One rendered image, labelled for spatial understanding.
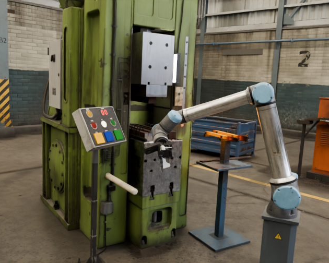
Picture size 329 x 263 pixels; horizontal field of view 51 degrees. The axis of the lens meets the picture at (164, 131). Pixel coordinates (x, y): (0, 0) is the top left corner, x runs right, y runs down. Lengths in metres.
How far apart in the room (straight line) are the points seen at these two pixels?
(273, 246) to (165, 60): 1.58
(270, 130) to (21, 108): 7.24
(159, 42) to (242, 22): 8.69
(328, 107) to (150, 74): 3.51
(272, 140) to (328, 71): 7.99
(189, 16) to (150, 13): 0.40
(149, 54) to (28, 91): 6.22
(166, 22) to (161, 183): 1.35
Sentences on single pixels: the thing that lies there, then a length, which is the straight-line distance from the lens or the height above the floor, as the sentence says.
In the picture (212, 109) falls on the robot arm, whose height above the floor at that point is 1.24.
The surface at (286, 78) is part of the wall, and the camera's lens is 10.36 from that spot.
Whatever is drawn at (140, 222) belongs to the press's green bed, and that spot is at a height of 0.25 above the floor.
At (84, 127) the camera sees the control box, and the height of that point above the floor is 1.08.
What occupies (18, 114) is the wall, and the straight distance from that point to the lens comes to 8.67.
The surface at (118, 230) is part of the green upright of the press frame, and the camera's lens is 3.07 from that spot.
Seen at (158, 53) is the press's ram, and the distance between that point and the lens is 2.79.
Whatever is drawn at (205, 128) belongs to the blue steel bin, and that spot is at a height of 0.52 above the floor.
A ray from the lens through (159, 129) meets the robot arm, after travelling 2.14.
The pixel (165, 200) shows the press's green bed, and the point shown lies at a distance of 2.97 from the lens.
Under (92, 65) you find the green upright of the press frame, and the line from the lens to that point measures 3.05.
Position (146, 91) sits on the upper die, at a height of 1.31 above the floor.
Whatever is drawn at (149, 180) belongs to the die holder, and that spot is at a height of 0.60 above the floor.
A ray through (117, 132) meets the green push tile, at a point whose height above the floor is 1.02.
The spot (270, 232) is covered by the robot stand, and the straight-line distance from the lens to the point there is 2.35.
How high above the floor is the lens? 1.42
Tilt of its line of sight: 9 degrees down
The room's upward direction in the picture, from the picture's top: 3 degrees clockwise
